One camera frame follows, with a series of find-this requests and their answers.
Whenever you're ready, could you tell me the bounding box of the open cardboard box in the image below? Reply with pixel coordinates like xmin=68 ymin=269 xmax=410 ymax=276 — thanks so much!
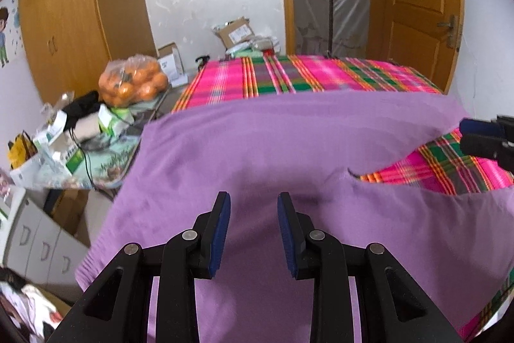
xmin=213 ymin=16 xmax=254 ymax=49

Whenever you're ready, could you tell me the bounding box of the small white box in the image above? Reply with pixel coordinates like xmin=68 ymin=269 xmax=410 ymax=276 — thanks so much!
xmin=158 ymin=43 xmax=188 ymax=88

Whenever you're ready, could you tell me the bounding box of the pink plaid bed sheet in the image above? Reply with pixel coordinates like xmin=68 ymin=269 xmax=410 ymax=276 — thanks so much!
xmin=167 ymin=55 xmax=513 ymax=342

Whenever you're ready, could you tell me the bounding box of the wooden wardrobe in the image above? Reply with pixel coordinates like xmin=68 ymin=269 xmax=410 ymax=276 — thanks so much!
xmin=18 ymin=0 xmax=157 ymax=103

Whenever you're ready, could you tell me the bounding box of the yellow bag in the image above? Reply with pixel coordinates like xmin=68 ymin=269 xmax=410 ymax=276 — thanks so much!
xmin=8 ymin=131 xmax=38 ymax=170

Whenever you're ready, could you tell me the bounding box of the cartoon wall sticker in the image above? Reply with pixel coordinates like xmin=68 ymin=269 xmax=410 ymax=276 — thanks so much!
xmin=0 ymin=0 xmax=24 ymax=68

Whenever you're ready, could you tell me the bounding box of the purple fleece garment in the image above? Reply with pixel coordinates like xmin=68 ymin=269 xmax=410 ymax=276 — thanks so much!
xmin=76 ymin=91 xmax=513 ymax=342

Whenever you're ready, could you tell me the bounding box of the black cloth on table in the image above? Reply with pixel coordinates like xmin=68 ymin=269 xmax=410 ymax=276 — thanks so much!
xmin=62 ymin=91 xmax=101 ymax=131

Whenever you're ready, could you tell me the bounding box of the white drawer cabinet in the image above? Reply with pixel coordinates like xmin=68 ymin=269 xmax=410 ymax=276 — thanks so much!
xmin=0 ymin=186 xmax=87 ymax=302

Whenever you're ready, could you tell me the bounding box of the bag of oranges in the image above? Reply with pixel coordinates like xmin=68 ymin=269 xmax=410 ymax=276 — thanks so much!
xmin=98 ymin=55 xmax=169 ymax=108

